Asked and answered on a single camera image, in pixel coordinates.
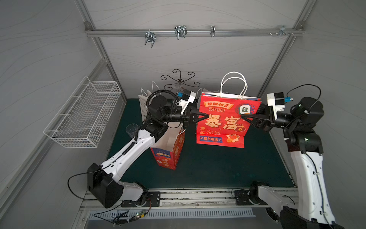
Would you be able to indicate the red RICH paper bag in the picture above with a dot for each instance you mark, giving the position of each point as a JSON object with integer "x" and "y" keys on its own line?
{"x": 225, "y": 126}

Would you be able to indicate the clear glass tumbler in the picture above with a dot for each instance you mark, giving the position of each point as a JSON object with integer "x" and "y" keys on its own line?
{"x": 132, "y": 129}

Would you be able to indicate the green felt table mat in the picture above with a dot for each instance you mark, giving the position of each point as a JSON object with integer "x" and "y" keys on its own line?
{"x": 203, "y": 166}

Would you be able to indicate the white wire wall basket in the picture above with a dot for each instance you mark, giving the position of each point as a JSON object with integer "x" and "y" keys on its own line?
{"x": 82, "y": 120}

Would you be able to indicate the red paper bag near left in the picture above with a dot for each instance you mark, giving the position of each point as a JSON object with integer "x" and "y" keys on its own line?
{"x": 168, "y": 149}

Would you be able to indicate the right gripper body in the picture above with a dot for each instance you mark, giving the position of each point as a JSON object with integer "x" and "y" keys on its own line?
{"x": 267, "y": 122}

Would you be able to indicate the metal hook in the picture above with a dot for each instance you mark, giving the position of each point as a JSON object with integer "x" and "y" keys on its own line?
{"x": 212, "y": 31}
{"x": 150, "y": 38}
{"x": 180, "y": 31}
{"x": 282, "y": 33}

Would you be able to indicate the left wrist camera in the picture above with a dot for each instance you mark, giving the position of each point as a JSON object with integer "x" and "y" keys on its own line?
{"x": 186, "y": 97}

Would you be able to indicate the aluminium top rail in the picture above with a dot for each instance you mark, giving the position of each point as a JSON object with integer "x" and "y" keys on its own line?
{"x": 190, "y": 32}

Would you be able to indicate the white printed paper bag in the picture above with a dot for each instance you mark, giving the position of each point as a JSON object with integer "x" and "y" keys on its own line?
{"x": 143, "y": 99}

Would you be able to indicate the slotted cable duct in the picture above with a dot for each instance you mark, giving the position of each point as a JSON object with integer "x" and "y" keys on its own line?
{"x": 218, "y": 213}

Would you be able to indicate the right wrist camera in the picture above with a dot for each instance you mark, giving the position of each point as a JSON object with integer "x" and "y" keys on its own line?
{"x": 277, "y": 102}

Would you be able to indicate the black metal cup tree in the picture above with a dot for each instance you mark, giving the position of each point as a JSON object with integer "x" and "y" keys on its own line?
{"x": 179, "y": 82}

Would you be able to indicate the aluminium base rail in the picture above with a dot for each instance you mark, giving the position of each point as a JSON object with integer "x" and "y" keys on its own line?
{"x": 194, "y": 198}

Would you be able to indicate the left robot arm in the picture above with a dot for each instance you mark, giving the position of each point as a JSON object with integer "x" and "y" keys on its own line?
{"x": 164, "y": 107}

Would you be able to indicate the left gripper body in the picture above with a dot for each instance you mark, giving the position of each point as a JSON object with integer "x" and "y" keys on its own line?
{"x": 188, "y": 118}

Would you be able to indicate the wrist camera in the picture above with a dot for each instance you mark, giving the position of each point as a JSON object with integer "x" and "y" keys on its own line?
{"x": 186, "y": 97}
{"x": 277, "y": 102}

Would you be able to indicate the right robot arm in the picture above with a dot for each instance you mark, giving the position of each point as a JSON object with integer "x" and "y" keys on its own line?
{"x": 313, "y": 210}

